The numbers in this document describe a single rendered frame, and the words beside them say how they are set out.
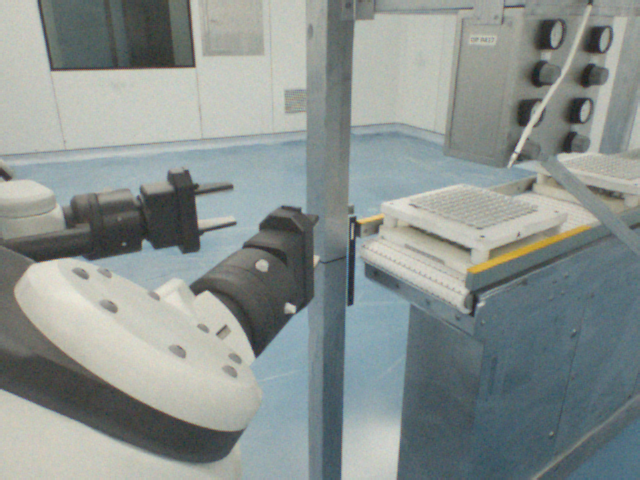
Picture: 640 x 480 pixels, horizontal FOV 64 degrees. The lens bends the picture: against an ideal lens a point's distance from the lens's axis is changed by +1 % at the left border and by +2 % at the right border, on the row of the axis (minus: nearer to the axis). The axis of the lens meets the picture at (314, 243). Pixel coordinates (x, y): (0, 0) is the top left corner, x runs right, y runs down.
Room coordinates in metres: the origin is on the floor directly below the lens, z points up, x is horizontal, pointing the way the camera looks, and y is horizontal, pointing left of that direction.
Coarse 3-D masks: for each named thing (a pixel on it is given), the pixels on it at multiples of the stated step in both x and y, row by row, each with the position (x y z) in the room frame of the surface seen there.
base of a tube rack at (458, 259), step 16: (400, 224) 0.96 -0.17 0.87; (400, 240) 0.91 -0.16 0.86; (416, 240) 0.88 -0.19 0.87; (432, 240) 0.88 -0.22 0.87; (448, 240) 0.88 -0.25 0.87; (528, 240) 0.88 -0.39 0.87; (448, 256) 0.81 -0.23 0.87; (464, 256) 0.80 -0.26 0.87; (496, 256) 0.80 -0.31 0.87; (464, 272) 0.78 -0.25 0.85
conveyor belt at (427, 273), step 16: (560, 208) 1.13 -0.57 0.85; (576, 208) 1.13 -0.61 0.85; (576, 224) 1.03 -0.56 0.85; (368, 240) 0.94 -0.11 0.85; (384, 240) 0.94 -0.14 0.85; (368, 256) 0.91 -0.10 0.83; (384, 256) 0.88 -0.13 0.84; (400, 256) 0.87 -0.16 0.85; (416, 256) 0.86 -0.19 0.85; (432, 256) 0.86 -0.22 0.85; (400, 272) 0.84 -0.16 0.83; (416, 272) 0.82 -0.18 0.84; (432, 272) 0.80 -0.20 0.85; (448, 272) 0.79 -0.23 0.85; (432, 288) 0.78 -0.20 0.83; (448, 288) 0.76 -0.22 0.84; (464, 288) 0.74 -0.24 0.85; (448, 304) 0.75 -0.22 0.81
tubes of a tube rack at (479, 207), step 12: (456, 192) 1.00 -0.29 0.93; (468, 192) 1.00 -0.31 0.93; (432, 204) 0.92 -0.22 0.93; (444, 204) 0.92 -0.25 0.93; (456, 204) 0.92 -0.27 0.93; (468, 204) 0.93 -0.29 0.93; (480, 204) 0.92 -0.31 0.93; (492, 204) 0.92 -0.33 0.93; (504, 204) 0.92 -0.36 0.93; (468, 216) 0.85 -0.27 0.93; (480, 216) 0.87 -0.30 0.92; (492, 216) 0.86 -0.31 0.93
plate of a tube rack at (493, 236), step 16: (432, 192) 1.03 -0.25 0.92; (384, 208) 0.95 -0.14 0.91; (400, 208) 0.92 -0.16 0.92; (416, 208) 0.92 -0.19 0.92; (544, 208) 0.92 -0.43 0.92; (416, 224) 0.88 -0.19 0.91; (432, 224) 0.85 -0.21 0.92; (448, 224) 0.84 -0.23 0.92; (464, 224) 0.84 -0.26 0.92; (512, 224) 0.84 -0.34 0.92; (528, 224) 0.84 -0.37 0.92; (544, 224) 0.86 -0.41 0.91; (464, 240) 0.79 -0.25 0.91; (480, 240) 0.77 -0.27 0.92; (496, 240) 0.78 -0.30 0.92; (512, 240) 0.80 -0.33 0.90
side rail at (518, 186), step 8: (624, 152) 1.55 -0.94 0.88; (632, 152) 1.56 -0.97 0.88; (536, 176) 1.28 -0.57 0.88; (504, 184) 1.21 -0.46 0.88; (512, 184) 1.22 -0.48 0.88; (520, 184) 1.24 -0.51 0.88; (528, 184) 1.26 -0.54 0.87; (496, 192) 1.18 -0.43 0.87; (504, 192) 1.20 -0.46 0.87; (512, 192) 1.22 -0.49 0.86; (520, 192) 1.24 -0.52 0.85; (360, 224) 0.94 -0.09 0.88; (368, 224) 0.95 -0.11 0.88; (376, 224) 0.96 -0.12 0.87; (360, 232) 0.94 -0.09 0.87; (368, 232) 0.95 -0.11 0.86; (376, 232) 0.96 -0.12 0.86
